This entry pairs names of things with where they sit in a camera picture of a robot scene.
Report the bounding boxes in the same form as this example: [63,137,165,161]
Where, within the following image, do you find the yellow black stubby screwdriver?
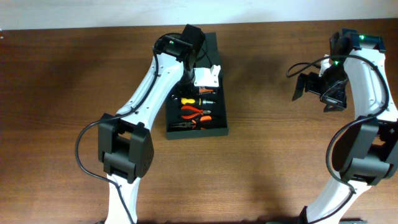
[180,98,216,106]

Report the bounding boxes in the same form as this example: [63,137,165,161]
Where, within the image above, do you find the orange socket bit holder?
[198,86,218,95]

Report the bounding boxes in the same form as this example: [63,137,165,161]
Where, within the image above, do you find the red small cutting pliers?
[181,105,211,119]

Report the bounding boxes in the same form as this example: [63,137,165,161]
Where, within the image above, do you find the black gift box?
[165,33,229,140]

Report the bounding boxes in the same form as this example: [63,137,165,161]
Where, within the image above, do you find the orange black long-nose pliers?
[170,116,213,129]

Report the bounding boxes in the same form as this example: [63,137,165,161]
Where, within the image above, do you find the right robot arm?
[286,29,397,223]

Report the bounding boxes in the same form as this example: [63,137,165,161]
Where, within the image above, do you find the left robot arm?
[98,24,205,223]

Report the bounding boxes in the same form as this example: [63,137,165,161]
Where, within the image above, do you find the right black cable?
[285,54,391,224]

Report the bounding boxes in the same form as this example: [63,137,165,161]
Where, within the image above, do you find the black cable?
[285,54,391,224]
[74,32,212,224]

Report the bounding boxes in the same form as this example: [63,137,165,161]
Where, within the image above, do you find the left black cable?
[74,32,212,224]

